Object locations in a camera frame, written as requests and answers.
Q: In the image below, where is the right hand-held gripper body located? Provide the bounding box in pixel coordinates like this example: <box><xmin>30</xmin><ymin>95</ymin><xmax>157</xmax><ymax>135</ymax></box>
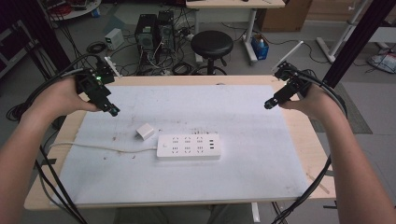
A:
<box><xmin>264</xmin><ymin>40</ymin><xmax>312</xmax><ymax>110</ymax></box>

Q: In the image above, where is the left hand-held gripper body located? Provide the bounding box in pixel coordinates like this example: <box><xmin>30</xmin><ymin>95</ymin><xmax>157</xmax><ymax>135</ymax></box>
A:
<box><xmin>75</xmin><ymin>55</ymin><xmax>122</xmax><ymax>118</ymax></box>

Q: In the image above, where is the white charger adapter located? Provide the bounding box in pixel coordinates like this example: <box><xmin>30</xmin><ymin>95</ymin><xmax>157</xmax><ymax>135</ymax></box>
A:
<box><xmin>134</xmin><ymin>122</ymin><xmax>156</xmax><ymax>141</ymax></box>

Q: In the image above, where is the white power strip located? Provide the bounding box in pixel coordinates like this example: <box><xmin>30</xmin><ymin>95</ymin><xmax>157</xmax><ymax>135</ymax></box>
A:
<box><xmin>156</xmin><ymin>133</ymin><xmax>222</xmax><ymax>161</ymax></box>

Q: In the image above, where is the person's right hand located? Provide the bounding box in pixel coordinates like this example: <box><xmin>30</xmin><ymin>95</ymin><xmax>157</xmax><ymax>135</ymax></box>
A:
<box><xmin>278</xmin><ymin>83</ymin><xmax>336</xmax><ymax>121</ymax></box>

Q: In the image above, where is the person's left hand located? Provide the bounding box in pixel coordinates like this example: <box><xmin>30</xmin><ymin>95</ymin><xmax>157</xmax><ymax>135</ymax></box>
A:
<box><xmin>31</xmin><ymin>75</ymin><xmax>102</xmax><ymax>122</ymax></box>

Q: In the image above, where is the white power supply box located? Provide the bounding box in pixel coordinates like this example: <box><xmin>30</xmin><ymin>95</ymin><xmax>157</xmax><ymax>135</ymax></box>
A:
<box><xmin>104</xmin><ymin>27</ymin><xmax>125</xmax><ymax>51</ymax></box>

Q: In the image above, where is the blue box with bottle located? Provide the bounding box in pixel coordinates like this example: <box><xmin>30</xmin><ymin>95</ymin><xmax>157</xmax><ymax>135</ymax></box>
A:
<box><xmin>250</xmin><ymin>33</ymin><xmax>270</xmax><ymax>61</ymax></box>

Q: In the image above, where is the black computer tower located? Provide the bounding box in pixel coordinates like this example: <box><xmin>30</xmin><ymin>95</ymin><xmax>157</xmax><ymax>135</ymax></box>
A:
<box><xmin>134</xmin><ymin>13</ymin><xmax>159</xmax><ymax>64</ymax></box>
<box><xmin>157</xmin><ymin>9</ymin><xmax>176</xmax><ymax>54</ymax></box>

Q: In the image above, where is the cardboard box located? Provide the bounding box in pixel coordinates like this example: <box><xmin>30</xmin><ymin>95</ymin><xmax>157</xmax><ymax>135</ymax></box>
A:
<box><xmin>256</xmin><ymin>0</ymin><xmax>313</xmax><ymax>33</ymax></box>

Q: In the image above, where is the white metal stand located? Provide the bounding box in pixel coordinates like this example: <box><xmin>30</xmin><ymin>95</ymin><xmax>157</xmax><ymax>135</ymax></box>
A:
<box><xmin>315</xmin><ymin>0</ymin><xmax>370</xmax><ymax>64</ymax></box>

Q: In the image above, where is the round table with clutter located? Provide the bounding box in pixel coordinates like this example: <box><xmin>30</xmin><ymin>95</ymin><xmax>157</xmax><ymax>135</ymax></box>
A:
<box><xmin>39</xmin><ymin>0</ymin><xmax>103</xmax><ymax>22</ymax></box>

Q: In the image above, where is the grey floor mat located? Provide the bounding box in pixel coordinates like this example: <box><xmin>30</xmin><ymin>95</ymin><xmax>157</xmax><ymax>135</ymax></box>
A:
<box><xmin>310</xmin><ymin>81</ymin><xmax>374</xmax><ymax>135</ymax></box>

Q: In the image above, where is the black round stool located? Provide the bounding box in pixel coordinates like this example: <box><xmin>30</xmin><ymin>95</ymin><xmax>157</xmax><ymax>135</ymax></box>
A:
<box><xmin>190</xmin><ymin>29</ymin><xmax>234</xmax><ymax>77</ymax></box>

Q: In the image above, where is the white desk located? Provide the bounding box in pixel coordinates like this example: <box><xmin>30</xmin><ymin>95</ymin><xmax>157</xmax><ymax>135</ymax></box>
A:
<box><xmin>185</xmin><ymin>0</ymin><xmax>287</xmax><ymax>65</ymax></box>

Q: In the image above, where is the plastic bag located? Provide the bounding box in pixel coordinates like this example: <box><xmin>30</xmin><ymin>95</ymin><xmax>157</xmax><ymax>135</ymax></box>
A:
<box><xmin>366</xmin><ymin>51</ymin><xmax>396</xmax><ymax>75</ymax></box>

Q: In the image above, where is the white table mat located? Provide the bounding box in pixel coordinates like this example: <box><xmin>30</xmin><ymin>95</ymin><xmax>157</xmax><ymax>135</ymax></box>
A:
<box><xmin>50</xmin><ymin>84</ymin><xmax>311</xmax><ymax>207</ymax></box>

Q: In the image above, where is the white table leg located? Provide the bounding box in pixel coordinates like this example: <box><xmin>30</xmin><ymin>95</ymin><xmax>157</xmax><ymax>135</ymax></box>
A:
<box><xmin>250</xmin><ymin>202</ymin><xmax>262</xmax><ymax>224</ymax></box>

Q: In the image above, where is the coiled black cable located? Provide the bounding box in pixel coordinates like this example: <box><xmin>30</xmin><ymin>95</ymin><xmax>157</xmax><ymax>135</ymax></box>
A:
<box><xmin>171</xmin><ymin>61</ymin><xmax>194</xmax><ymax>76</ymax></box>
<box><xmin>86</xmin><ymin>40</ymin><xmax>107</xmax><ymax>54</ymax></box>

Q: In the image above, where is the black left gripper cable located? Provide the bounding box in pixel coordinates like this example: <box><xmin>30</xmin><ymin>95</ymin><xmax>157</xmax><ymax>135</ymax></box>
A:
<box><xmin>6</xmin><ymin>53</ymin><xmax>98</xmax><ymax>123</ymax></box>

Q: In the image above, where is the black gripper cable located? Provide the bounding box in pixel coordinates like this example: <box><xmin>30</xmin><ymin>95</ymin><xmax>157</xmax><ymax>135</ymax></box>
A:
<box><xmin>270</xmin><ymin>67</ymin><xmax>348</xmax><ymax>224</ymax></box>
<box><xmin>6</xmin><ymin>53</ymin><xmax>98</xmax><ymax>123</ymax></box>

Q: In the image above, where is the white power strip cable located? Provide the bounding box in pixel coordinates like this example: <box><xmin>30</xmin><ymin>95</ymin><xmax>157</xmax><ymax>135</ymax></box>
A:
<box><xmin>49</xmin><ymin>141</ymin><xmax>159</xmax><ymax>154</ymax></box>

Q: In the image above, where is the black metal post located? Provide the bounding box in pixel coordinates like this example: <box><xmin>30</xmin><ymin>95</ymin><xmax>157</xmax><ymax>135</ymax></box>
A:
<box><xmin>321</xmin><ymin>0</ymin><xmax>396</xmax><ymax>90</ymax></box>

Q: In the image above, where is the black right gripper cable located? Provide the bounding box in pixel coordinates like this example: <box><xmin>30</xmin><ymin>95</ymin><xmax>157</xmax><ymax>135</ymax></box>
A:
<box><xmin>270</xmin><ymin>67</ymin><xmax>348</xmax><ymax>224</ymax></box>

